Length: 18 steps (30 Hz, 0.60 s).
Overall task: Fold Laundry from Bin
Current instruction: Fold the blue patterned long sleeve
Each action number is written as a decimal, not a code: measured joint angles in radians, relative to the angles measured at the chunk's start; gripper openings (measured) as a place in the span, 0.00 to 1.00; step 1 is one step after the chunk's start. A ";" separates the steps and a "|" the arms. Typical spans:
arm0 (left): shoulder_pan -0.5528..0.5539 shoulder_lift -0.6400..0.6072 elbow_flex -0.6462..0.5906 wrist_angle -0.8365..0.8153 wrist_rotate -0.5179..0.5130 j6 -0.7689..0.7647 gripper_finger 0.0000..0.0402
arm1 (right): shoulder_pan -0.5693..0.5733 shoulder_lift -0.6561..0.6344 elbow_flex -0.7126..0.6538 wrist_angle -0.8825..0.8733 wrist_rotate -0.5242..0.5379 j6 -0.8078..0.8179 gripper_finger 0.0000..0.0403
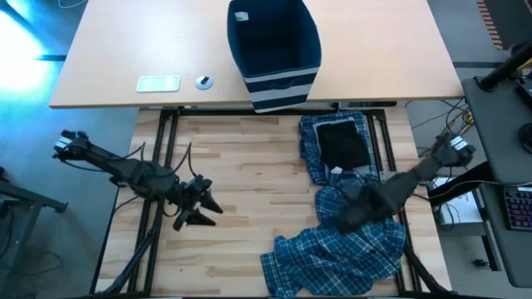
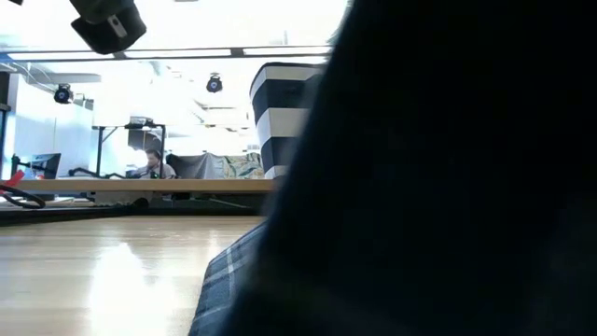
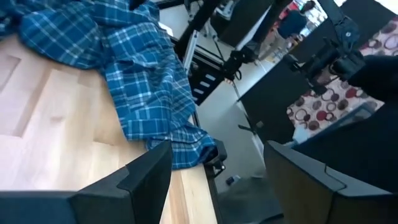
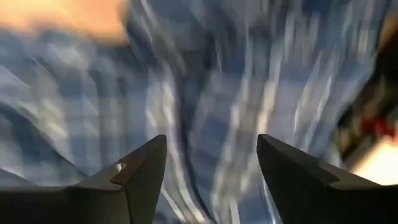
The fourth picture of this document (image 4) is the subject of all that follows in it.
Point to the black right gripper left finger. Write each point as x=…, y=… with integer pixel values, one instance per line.
x=77, y=205

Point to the dark garment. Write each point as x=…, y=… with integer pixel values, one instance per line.
x=186, y=77

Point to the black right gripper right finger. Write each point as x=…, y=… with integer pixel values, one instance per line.
x=326, y=205

